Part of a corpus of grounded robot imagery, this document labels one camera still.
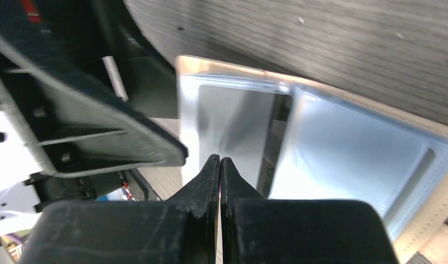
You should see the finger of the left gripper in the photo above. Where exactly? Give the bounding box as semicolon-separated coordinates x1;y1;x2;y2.
0;1;188;178

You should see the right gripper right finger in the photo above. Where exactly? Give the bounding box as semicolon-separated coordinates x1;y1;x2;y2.
220;157;398;263

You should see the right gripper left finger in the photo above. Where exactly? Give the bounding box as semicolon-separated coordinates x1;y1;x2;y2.
20;155;220;263

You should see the beige leather card holder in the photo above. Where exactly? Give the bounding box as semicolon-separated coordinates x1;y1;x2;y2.
175;55;448;263

